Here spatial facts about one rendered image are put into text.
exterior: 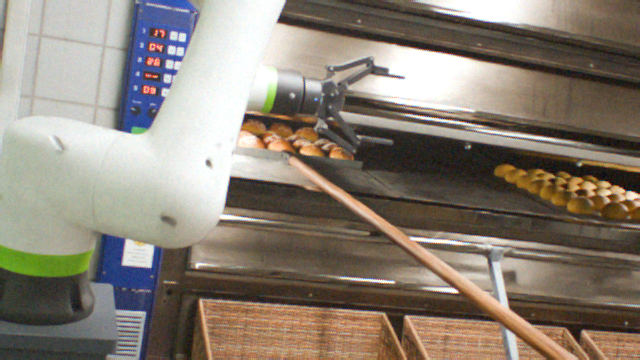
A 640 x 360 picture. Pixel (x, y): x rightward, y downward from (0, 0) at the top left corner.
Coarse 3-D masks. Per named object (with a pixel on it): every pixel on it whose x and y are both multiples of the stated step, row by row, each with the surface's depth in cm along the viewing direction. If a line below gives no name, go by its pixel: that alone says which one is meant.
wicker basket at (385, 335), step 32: (224, 320) 227; (256, 320) 230; (288, 320) 233; (320, 320) 236; (352, 320) 239; (384, 320) 239; (192, 352) 224; (224, 352) 227; (256, 352) 230; (288, 352) 232; (320, 352) 235; (352, 352) 238; (384, 352) 238
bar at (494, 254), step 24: (240, 216) 189; (360, 240) 197; (384, 240) 198; (432, 240) 202; (456, 240) 205; (576, 264) 214; (600, 264) 216; (624, 264) 218; (504, 288) 203; (504, 336) 197
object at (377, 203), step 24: (240, 192) 226; (264, 192) 227; (288, 192) 229; (312, 192) 231; (360, 192) 241; (432, 216) 242; (456, 216) 244; (480, 216) 246; (504, 216) 248; (528, 216) 252; (624, 240) 261
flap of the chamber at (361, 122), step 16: (256, 112) 218; (368, 128) 224; (384, 128) 218; (400, 128) 218; (416, 128) 219; (432, 128) 220; (448, 128) 222; (448, 144) 243; (464, 144) 237; (480, 144) 230; (496, 144) 226; (512, 144) 227; (528, 144) 229; (544, 144) 230; (560, 160) 251; (576, 160) 243; (592, 160) 237; (608, 160) 236; (624, 160) 238
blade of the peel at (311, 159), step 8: (240, 152) 267; (248, 152) 267; (256, 152) 268; (264, 152) 269; (272, 152) 270; (280, 152) 271; (304, 160) 274; (312, 160) 275; (320, 160) 276; (328, 160) 277; (336, 160) 278; (344, 160) 279; (352, 160) 280; (352, 168) 280; (360, 168) 281
